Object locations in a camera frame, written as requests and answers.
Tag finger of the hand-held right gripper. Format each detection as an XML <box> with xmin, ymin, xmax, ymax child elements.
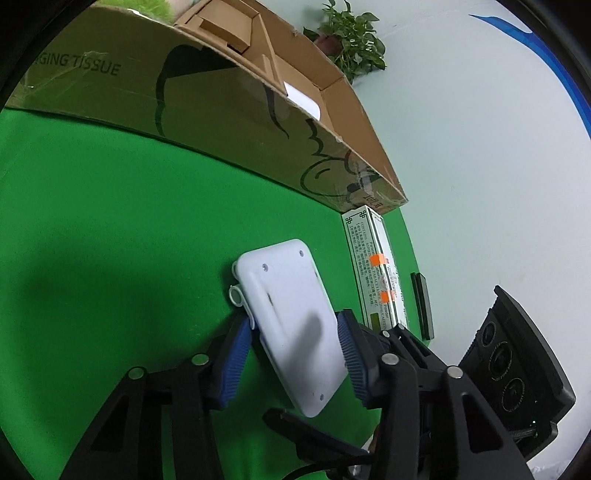
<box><xmin>262</xmin><ymin>407</ymin><xmax>377</xmax><ymax>467</ymax></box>

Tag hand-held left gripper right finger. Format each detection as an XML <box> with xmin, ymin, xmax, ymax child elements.
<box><xmin>336</xmin><ymin>309</ymin><xmax>532</xmax><ymax>480</ymax></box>

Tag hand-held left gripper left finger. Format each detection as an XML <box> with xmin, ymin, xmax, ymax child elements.
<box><xmin>60</xmin><ymin>318</ymin><xmax>252</xmax><ymax>480</ymax></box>

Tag white plastic device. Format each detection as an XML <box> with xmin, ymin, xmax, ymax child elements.
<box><xmin>229</xmin><ymin>239</ymin><xmax>348</xmax><ymax>418</ymax></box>

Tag large cardboard box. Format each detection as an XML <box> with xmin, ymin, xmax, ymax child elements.
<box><xmin>2</xmin><ymin>0</ymin><xmax>409</xmax><ymax>215</ymax></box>

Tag white hair dryer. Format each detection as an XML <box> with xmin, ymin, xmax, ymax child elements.
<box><xmin>284</xmin><ymin>82</ymin><xmax>322</xmax><ymax>121</ymax></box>

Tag small cardboard box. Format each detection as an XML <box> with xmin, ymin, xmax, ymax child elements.
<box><xmin>173</xmin><ymin>0</ymin><xmax>259</xmax><ymax>54</ymax></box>

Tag pink plush pig toy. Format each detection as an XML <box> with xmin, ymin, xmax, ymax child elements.
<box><xmin>90</xmin><ymin>0</ymin><xmax>195</xmax><ymax>21</ymax></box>

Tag thin black slab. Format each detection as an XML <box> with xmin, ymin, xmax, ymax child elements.
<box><xmin>410</xmin><ymin>272</ymin><xmax>435</xmax><ymax>341</ymax></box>

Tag white medicine box orange stickers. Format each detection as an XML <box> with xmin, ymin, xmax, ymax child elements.
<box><xmin>342</xmin><ymin>208</ymin><xmax>409</xmax><ymax>330</ymax></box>

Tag small potted green plant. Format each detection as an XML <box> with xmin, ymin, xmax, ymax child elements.
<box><xmin>302</xmin><ymin>0</ymin><xmax>387</xmax><ymax>85</ymax></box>

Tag black cable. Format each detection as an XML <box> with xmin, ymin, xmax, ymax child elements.
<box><xmin>288</xmin><ymin>464</ymin><xmax>324</xmax><ymax>480</ymax></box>

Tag blue wall decal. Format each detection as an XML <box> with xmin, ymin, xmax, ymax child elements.
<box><xmin>468</xmin><ymin>14</ymin><xmax>591</xmax><ymax>139</ymax></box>

